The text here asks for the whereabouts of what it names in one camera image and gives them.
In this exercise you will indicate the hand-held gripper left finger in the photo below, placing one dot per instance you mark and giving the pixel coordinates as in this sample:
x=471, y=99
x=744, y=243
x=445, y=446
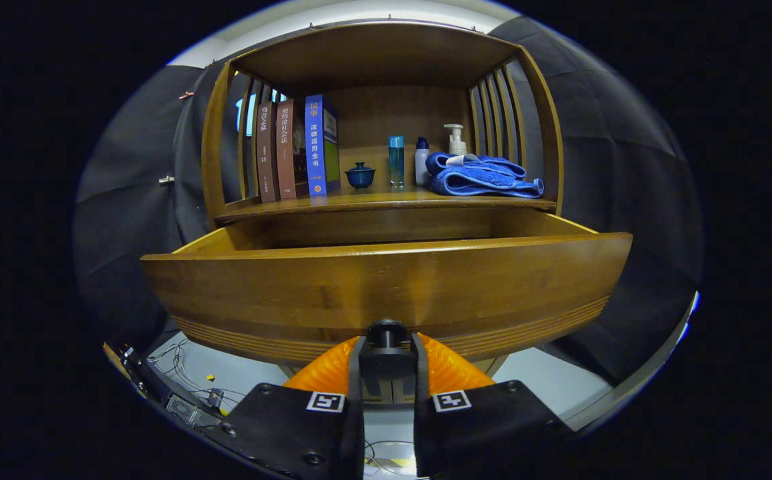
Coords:
x=356, y=426

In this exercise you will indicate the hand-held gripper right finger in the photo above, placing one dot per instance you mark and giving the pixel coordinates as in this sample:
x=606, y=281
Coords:
x=421, y=433

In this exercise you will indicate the wooden drawer with black knob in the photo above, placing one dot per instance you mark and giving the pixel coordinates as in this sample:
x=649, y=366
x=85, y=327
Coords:
x=386, y=286

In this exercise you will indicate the wooden countertop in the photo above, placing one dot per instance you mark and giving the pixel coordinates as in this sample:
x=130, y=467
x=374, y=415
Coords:
x=386, y=198

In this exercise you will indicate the yellow floor tape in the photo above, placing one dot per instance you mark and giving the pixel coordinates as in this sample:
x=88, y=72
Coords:
x=400, y=461

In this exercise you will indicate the black electronic device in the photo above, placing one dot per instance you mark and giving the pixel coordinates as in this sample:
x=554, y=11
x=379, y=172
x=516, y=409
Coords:
x=182, y=408

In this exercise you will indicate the blue lidded teacup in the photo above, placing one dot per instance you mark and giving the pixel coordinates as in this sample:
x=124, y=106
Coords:
x=360, y=176

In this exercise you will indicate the folded blue towel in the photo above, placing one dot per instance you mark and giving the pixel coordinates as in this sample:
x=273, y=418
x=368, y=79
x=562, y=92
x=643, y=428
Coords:
x=479, y=180

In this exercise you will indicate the clear teal bottle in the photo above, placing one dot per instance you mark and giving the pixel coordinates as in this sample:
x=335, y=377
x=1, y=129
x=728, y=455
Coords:
x=396, y=163

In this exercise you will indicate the white bottle with blue cap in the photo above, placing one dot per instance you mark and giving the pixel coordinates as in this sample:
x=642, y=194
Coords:
x=421, y=166

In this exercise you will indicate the thick blue book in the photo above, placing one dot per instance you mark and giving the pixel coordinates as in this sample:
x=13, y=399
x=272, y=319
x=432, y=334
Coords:
x=314, y=146

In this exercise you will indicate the reddish brown book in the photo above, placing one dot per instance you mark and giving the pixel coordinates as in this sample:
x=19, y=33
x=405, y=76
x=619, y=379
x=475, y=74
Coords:
x=286, y=150

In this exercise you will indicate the dark brown book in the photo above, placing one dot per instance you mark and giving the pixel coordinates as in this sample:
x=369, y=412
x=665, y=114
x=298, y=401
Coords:
x=266, y=153

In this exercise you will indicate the white pump bottle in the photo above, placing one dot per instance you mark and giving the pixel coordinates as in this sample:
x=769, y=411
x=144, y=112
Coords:
x=456, y=143

